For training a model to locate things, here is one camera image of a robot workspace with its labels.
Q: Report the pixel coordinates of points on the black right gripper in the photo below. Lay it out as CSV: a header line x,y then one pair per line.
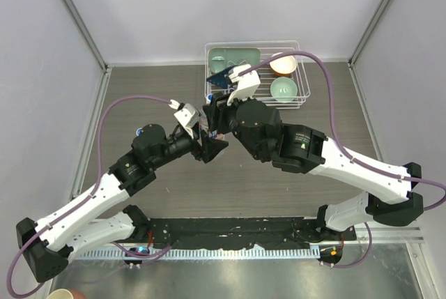
x,y
217,111

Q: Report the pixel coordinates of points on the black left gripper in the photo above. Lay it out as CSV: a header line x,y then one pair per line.
x,y
208,146

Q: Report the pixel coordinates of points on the labelled clear plastic bottle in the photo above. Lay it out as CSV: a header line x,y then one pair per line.
x,y
203,125

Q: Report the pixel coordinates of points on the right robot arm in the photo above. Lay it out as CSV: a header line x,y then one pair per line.
x,y
387,195

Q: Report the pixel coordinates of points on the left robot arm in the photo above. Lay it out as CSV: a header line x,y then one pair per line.
x,y
49,244

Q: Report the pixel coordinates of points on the dark blue leaf plate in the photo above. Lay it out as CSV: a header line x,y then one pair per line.
x,y
221,78

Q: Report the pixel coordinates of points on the green rectangular tray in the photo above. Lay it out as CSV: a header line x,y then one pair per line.
x,y
220,58

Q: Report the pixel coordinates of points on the green round bowl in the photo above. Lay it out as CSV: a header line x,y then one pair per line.
x,y
283,89

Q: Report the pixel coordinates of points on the orange bowl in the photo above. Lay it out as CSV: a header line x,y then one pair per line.
x,y
284,67

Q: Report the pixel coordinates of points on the pink cup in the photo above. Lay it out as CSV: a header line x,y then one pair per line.
x,y
75,294

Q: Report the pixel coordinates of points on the beige cup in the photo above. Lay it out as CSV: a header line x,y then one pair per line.
x,y
61,294

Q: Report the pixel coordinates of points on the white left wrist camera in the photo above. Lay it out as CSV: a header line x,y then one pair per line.
x,y
187,116

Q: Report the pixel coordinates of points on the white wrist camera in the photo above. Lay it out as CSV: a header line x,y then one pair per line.
x,y
244,81
187,116

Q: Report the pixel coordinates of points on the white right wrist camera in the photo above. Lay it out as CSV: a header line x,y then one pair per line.
x,y
244,81

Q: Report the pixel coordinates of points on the white wire dish rack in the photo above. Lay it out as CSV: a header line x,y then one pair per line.
x,y
266,75

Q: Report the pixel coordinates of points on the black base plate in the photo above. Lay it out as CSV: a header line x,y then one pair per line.
x,y
270,233

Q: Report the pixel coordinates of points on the perforated cable duct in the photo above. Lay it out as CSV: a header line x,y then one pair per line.
x,y
111,252

